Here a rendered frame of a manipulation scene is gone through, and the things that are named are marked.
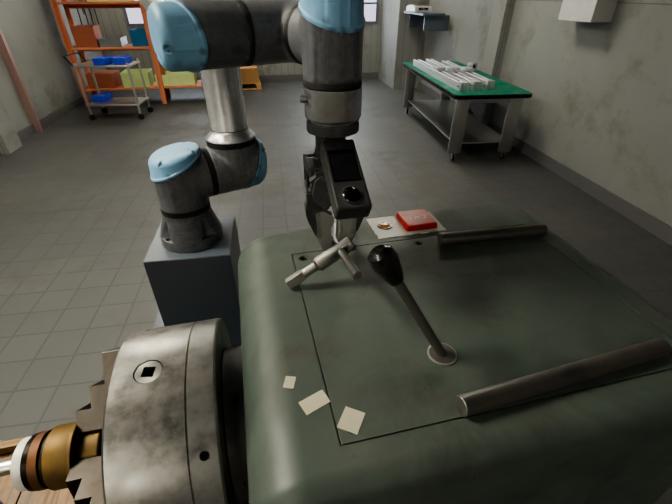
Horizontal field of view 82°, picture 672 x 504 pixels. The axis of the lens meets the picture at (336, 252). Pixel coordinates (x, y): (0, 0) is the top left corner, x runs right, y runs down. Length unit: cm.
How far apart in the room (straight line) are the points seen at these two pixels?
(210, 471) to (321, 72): 48
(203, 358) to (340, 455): 22
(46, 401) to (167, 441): 192
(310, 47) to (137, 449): 49
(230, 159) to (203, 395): 60
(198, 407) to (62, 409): 185
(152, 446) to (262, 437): 13
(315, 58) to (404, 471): 45
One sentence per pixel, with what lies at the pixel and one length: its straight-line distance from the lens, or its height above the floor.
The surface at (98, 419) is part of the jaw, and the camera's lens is 68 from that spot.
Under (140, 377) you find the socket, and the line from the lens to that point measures 55.
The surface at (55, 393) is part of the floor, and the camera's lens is 244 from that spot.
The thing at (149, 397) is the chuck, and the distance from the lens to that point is 54.
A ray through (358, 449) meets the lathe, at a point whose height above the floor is 126.
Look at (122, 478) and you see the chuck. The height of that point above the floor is 119.
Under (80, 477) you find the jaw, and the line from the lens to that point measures 66.
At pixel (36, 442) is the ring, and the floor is 112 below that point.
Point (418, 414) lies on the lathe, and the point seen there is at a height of 126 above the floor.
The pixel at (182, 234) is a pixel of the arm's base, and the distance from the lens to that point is 99.
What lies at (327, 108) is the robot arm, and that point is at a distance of 51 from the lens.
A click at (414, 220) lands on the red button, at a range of 75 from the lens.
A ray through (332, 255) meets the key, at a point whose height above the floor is 131.
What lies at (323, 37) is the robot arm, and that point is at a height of 158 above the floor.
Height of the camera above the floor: 163
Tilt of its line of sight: 34 degrees down
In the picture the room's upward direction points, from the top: straight up
